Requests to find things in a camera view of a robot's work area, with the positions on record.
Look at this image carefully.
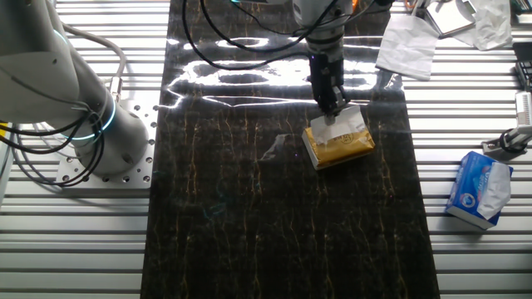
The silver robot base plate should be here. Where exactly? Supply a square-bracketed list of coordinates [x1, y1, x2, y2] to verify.
[56, 97, 159, 190]

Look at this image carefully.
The crumpled white tissue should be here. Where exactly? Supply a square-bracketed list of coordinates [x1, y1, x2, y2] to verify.
[455, 0, 515, 51]

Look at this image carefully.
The dark marble pattern mat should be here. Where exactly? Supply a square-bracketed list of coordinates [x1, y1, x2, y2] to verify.
[140, 0, 441, 299]

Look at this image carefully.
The black base cable bundle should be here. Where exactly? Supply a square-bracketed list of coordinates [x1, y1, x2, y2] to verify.
[0, 110, 105, 188]

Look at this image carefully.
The gold tissue pack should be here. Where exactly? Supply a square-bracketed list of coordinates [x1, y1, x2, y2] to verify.
[301, 124, 376, 171]

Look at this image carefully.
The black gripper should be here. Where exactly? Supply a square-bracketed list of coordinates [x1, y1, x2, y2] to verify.
[308, 52, 351, 126]

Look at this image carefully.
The white tissue in blue pack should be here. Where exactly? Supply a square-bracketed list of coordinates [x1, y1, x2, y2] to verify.
[476, 161, 512, 221]

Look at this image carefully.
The small silver camera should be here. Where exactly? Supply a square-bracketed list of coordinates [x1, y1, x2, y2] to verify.
[515, 91, 532, 128]

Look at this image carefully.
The silver camera mount arm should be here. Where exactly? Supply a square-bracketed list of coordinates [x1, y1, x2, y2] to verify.
[481, 124, 532, 158]

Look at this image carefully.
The grey cable with metal connector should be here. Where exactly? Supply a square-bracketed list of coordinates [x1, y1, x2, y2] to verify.
[62, 22, 127, 103]

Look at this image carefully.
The white napkin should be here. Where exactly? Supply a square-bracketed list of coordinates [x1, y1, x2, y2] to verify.
[309, 104, 367, 145]

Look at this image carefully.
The flat white paper sheet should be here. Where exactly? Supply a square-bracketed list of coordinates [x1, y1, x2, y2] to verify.
[375, 14, 441, 82]

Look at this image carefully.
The long black cable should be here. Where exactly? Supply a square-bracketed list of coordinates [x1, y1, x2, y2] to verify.
[181, 0, 317, 71]

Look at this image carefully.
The blue tissue pack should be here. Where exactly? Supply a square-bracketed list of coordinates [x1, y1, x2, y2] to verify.
[444, 150, 515, 231]

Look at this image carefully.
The black keyboard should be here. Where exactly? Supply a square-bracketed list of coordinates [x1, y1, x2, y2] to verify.
[511, 41, 532, 92]

